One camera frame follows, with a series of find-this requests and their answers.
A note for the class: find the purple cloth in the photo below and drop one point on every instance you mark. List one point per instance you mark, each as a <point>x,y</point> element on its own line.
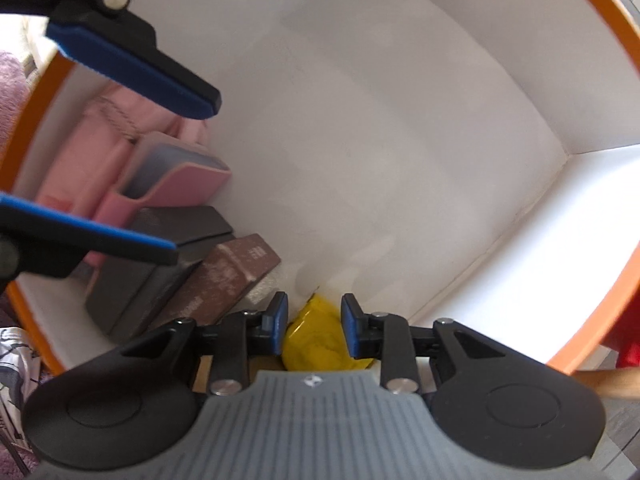
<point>11,90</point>

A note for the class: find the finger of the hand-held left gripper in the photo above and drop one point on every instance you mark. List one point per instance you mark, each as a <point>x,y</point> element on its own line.
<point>150,77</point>
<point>75,240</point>

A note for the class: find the black box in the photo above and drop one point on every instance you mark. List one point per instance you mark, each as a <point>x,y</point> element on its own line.
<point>140,280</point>

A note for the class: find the pink phone case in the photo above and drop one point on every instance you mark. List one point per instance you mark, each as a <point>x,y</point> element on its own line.
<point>175,175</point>

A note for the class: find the printed white cloth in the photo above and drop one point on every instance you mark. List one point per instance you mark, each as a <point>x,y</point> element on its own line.
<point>17,390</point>

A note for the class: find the yellow packet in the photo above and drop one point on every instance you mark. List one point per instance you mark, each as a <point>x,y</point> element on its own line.
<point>315,340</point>

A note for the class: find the brown box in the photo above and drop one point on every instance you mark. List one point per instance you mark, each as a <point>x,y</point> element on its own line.
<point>225,270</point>

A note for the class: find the orange-rimmed white box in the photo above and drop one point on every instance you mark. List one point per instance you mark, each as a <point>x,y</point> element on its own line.
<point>400,135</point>

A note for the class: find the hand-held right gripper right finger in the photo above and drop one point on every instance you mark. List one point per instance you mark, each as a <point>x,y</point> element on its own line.
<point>350,329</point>

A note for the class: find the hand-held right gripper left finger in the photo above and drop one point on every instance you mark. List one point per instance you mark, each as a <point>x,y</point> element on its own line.
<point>280,321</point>

